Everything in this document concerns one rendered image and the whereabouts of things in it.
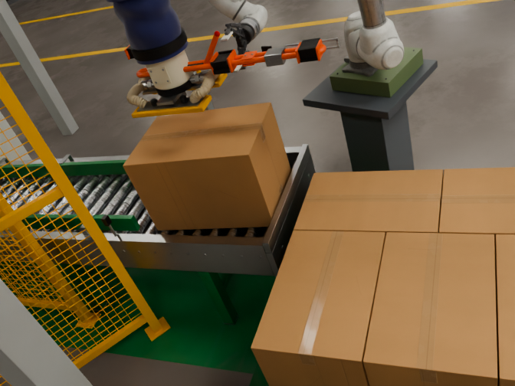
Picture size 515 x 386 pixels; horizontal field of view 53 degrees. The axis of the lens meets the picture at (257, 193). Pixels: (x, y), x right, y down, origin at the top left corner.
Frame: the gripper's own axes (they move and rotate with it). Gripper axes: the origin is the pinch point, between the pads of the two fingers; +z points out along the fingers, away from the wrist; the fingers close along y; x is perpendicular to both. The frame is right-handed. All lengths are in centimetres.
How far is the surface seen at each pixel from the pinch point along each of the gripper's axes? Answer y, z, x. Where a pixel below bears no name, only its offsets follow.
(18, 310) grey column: 39, 101, 59
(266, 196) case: 56, 22, -6
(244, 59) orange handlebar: -1.2, 8.5, -9.7
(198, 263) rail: 80, 39, 29
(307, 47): -2.2, 8.3, -34.7
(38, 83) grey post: 71, -157, 274
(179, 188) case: 47, 26, 31
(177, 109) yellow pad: 11.2, 19.7, 20.1
